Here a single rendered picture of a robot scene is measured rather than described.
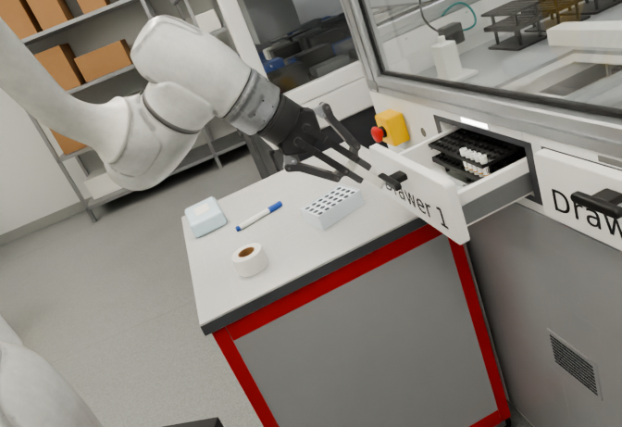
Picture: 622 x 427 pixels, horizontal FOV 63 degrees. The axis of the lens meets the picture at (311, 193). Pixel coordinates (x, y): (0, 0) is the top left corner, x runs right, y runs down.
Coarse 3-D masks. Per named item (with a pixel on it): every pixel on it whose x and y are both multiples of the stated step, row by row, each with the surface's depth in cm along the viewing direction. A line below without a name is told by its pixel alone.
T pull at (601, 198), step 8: (576, 192) 65; (600, 192) 63; (608, 192) 63; (616, 192) 62; (576, 200) 65; (584, 200) 63; (592, 200) 62; (600, 200) 62; (608, 200) 61; (616, 200) 61; (592, 208) 62; (600, 208) 61; (608, 208) 60; (616, 208) 59; (608, 216) 60; (616, 216) 59
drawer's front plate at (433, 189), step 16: (384, 160) 96; (400, 160) 90; (416, 176) 85; (432, 176) 80; (384, 192) 105; (416, 192) 88; (432, 192) 81; (448, 192) 76; (416, 208) 92; (432, 208) 84; (448, 208) 78; (432, 224) 87; (448, 224) 81; (464, 224) 78; (464, 240) 79
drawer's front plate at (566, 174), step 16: (544, 160) 73; (560, 160) 70; (576, 160) 68; (544, 176) 75; (560, 176) 71; (576, 176) 68; (592, 176) 65; (608, 176) 63; (544, 192) 77; (592, 192) 67; (544, 208) 79; (560, 208) 75; (576, 224) 73; (608, 240) 68
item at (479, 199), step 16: (416, 144) 102; (416, 160) 102; (448, 176) 98; (464, 176) 96; (496, 176) 80; (512, 176) 81; (528, 176) 81; (464, 192) 79; (480, 192) 80; (496, 192) 80; (512, 192) 81; (528, 192) 82; (464, 208) 80; (480, 208) 81; (496, 208) 81
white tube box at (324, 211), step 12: (336, 192) 121; (348, 192) 120; (360, 192) 117; (312, 204) 120; (324, 204) 117; (336, 204) 114; (348, 204) 116; (360, 204) 117; (312, 216) 115; (324, 216) 113; (336, 216) 115; (324, 228) 113
